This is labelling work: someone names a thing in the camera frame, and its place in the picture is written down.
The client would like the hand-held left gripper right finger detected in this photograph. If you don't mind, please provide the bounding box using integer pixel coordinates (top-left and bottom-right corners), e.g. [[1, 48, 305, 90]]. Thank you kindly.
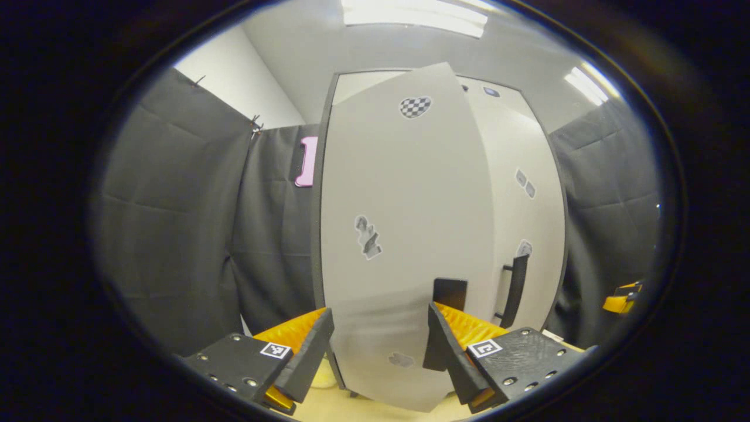
[[429, 301, 597, 414]]

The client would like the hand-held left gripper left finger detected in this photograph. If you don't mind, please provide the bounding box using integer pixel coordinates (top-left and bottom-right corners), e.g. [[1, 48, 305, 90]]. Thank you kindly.
[[185, 307, 336, 416]]

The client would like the white cabinet door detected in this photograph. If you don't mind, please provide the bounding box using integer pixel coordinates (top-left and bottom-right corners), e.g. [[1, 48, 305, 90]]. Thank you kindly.
[[319, 62, 500, 412], [460, 94, 567, 348]]

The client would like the white cabinet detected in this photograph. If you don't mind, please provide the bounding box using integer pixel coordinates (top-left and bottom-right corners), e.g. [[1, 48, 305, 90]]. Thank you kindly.
[[309, 69, 569, 399]]

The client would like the black backdrop cloth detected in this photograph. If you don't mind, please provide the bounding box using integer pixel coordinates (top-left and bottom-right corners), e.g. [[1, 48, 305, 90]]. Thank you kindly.
[[91, 67, 664, 355]]

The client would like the small ceiling light panel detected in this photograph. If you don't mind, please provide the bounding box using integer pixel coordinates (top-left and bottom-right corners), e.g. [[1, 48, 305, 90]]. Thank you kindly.
[[564, 62, 622, 107]]

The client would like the large ceiling light panel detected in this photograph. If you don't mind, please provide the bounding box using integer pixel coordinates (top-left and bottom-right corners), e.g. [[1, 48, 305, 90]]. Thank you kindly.
[[343, 0, 489, 39]]

